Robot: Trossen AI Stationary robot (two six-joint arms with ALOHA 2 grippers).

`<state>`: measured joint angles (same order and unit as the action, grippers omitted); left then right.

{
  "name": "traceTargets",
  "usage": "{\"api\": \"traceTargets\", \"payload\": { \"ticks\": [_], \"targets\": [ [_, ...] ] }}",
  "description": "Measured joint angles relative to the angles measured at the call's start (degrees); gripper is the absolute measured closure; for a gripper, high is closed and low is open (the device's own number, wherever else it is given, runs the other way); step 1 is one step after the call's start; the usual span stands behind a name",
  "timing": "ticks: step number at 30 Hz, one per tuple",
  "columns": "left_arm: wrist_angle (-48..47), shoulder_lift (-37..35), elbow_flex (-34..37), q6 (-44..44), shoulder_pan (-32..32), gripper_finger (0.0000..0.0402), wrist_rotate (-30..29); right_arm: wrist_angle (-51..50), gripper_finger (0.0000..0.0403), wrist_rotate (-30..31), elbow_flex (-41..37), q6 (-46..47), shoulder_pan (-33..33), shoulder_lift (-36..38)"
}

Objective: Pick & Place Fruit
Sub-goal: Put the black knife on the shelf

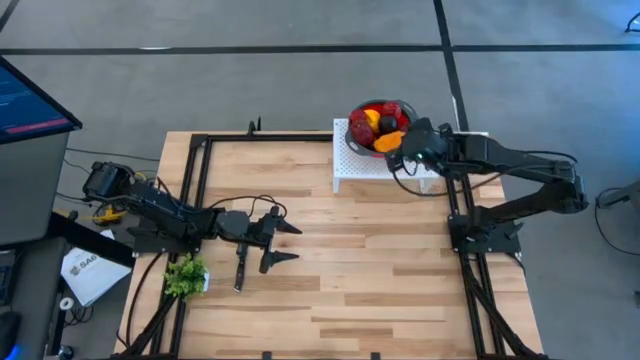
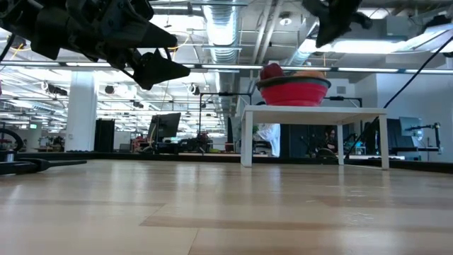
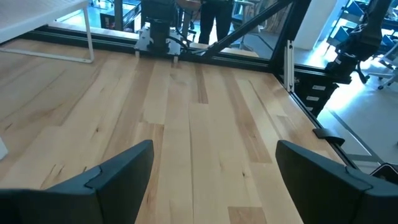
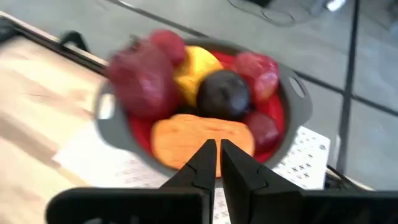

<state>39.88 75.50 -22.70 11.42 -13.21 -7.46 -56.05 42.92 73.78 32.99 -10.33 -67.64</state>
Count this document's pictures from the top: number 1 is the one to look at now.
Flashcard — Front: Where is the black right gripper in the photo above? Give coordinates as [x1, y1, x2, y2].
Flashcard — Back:
[385, 118, 454, 176]

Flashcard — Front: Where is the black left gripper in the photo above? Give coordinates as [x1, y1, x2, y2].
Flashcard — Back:
[248, 204, 303, 275]

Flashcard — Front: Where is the large orange mango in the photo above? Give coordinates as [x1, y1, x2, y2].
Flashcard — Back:
[373, 130, 406, 154]

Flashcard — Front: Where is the large dark red fruit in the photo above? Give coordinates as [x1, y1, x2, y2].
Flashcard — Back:
[349, 121, 376, 148]

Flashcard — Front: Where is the dark bowl of fruit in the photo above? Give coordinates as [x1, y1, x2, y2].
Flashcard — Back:
[346, 98, 420, 159]

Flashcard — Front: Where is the white perforated shelf riser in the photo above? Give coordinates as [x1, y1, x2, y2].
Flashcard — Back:
[332, 118, 441, 195]

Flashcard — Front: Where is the green plant white pot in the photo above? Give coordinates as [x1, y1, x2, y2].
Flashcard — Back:
[163, 253, 211, 301]

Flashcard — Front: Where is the white printed booklet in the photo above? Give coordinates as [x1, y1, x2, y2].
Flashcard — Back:
[59, 246, 132, 307]

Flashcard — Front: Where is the grey furniture foot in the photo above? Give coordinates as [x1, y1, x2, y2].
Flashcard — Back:
[597, 179, 640, 209]

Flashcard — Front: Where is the dark operator desk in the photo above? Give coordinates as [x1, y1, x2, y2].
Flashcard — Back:
[0, 212, 136, 360]

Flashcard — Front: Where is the large display screen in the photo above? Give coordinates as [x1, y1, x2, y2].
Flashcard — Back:
[0, 54, 84, 146]

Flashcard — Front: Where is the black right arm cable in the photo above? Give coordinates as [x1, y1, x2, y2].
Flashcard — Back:
[389, 148, 579, 199]

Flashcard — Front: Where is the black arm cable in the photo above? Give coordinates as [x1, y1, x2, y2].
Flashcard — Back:
[389, 148, 579, 199]
[204, 193, 289, 221]

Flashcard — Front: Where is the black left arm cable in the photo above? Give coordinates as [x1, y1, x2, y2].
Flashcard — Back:
[204, 193, 289, 221]

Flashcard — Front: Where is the black aluminium table frame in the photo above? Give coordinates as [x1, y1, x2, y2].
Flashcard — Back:
[114, 130, 551, 360]

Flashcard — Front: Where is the yellow cable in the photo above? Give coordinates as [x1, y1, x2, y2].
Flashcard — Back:
[92, 207, 126, 226]

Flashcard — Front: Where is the black floor cable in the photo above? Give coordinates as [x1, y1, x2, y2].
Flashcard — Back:
[593, 187, 640, 257]

